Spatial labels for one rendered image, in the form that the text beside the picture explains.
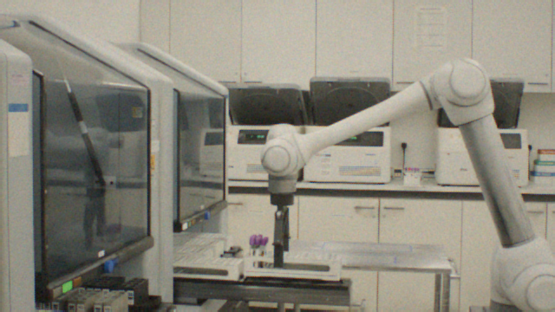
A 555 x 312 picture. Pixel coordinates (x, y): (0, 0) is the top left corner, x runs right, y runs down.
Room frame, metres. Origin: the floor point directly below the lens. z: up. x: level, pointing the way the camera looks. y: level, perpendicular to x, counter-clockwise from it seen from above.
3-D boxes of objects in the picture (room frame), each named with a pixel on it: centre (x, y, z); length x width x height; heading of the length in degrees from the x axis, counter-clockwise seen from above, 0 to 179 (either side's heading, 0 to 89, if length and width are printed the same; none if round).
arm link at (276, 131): (2.18, -0.02, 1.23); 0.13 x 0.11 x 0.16; 175
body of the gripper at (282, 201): (2.20, -0.02, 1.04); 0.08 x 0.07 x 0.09; 170
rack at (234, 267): (2.24, 0.25, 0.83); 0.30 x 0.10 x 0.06; 80
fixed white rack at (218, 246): (2.57, 0.34, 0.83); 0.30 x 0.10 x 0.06; 80
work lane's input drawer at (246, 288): (2.21, 0.08, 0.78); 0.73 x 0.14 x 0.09; 80
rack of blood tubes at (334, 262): (2.19, -0.06, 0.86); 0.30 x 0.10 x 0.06; 80
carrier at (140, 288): (1.85, 0.36, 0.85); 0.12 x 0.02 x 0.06; 171
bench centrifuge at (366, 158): (4.76, -0.50, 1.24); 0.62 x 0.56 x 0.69; 171
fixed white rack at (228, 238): (2.72, 0.32, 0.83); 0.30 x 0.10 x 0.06; 80
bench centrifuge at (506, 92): (4.61, -1.34, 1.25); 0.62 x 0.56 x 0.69; 170
